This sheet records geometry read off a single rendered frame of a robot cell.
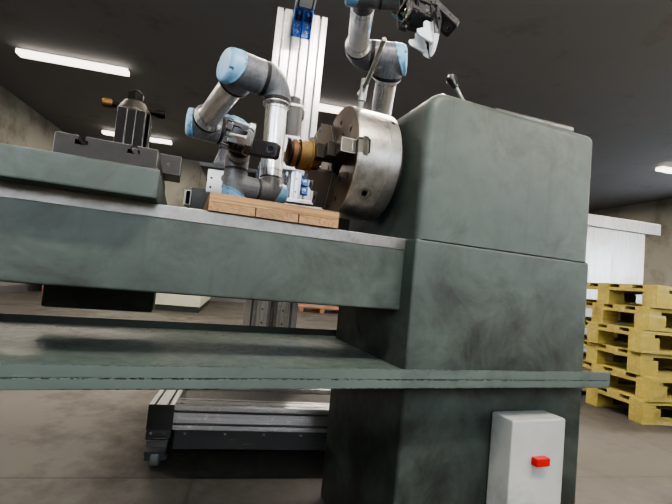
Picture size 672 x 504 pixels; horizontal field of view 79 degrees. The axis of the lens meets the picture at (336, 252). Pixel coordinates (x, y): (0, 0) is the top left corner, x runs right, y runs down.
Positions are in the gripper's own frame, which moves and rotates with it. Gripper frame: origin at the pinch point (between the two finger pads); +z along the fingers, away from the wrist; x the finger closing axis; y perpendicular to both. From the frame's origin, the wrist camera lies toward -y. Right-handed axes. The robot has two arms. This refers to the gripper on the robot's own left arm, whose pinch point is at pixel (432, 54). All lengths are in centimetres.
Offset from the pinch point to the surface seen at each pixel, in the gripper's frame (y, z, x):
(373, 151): 10.4, 22.0, -14.4
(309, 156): 23.4, 19.4, -26.3
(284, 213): 32, 41, -18
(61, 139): 77, 33, -16
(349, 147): 16.1, 20.8, -16.5
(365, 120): 12.2, 13.2, -14.3
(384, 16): -102, -233, -171
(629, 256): -454, -61, -224
